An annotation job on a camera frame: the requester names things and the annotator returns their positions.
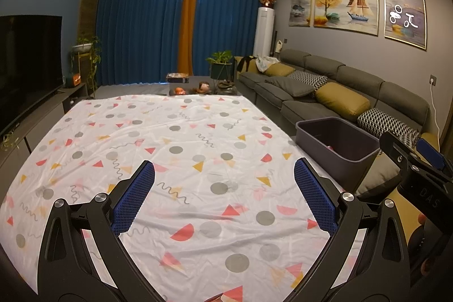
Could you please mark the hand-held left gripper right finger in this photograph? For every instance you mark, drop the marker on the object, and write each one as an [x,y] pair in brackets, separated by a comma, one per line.
[315,196]

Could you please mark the dark tea tray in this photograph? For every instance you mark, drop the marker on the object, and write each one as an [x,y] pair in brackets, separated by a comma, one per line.
[226,88]

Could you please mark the flat printed box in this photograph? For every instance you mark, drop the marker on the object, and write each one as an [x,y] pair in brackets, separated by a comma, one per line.
[177,77]

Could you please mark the wall socket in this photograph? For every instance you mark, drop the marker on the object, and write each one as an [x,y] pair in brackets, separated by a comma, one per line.
[433,79]

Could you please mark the orange curtain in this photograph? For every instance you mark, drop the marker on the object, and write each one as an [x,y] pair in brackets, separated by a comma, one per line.
[187,22]

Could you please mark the green potted plant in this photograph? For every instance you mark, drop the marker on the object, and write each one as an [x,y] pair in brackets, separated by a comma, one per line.
[220,61]

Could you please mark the grey coffee table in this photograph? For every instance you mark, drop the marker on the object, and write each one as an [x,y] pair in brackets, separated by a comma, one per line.
[198,78]

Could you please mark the grey plastic bin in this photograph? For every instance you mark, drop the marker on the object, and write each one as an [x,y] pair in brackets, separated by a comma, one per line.
[318,146]

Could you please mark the round brown toy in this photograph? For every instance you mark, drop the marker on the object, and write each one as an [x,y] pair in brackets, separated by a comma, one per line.
[202,87]

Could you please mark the black white patterned pillow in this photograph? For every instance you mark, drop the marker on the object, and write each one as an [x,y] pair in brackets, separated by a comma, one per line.
[385,123]
[308,77]

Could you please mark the small grey landscape painting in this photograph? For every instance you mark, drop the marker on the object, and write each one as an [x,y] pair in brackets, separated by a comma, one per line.
[300,6]

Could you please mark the blue curtain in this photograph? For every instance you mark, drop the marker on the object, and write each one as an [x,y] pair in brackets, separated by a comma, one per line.
[141,26]
[233,15]

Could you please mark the white standing air conditioner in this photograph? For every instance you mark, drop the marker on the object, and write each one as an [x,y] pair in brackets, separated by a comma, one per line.
[263,33]

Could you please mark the grey floor cushion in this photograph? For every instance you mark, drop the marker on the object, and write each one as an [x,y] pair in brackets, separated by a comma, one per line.
[378,178]

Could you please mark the purple abstract painting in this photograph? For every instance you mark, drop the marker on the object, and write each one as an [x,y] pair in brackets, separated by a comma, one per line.
[405,13]

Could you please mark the brown wooden door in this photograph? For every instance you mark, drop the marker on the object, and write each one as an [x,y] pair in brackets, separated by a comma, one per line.
[88,4]

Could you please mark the white cloth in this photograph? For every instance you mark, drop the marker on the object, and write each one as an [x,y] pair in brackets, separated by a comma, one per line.
[266,63]

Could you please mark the white bottle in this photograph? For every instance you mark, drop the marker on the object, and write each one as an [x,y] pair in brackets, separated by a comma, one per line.
[279,46]

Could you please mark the black flat television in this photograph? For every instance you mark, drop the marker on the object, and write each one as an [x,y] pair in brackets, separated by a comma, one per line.
[24,68]

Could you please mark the sailboat and tree painting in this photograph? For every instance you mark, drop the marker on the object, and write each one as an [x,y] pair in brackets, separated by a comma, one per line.
[345,6]

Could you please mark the dry plant sprig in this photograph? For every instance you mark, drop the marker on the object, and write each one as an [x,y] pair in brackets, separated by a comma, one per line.
[9,142]

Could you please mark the small orange toy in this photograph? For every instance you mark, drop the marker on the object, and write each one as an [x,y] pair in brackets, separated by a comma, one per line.
[178,91]

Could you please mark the grey pillow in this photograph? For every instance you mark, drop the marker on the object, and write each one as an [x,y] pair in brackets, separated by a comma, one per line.
[288,87]

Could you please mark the mustard pillow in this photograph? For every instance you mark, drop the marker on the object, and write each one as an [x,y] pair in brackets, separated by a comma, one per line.
[279,70]
[341,97]

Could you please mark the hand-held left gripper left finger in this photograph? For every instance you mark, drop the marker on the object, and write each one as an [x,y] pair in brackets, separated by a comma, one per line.
[132,197]

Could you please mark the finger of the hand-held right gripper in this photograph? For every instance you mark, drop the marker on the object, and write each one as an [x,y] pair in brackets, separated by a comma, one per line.
[430,150]
[393,146]

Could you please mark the grey television cabinet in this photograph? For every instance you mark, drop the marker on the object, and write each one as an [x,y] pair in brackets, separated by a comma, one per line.
[53,111]

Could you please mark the trailing potted plant on stand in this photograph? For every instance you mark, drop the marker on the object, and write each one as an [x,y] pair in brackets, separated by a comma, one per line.
[83,49]

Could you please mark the grey sofa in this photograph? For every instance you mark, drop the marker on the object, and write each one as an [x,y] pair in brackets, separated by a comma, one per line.
[354,75]

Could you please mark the white patterned sheet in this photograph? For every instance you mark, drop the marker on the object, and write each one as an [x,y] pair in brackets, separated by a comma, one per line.
[177,181]

